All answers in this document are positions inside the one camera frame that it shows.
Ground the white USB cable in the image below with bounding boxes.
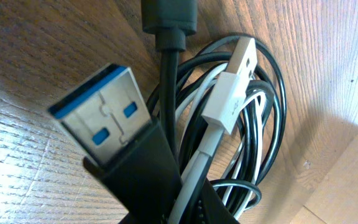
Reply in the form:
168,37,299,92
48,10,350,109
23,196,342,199
167,36,267,224

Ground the thick black USB cable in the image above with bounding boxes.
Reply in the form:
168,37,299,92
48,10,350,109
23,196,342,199
47,0,242,224

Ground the thin black USB cable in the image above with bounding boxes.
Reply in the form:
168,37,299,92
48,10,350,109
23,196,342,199
145,32,287,215

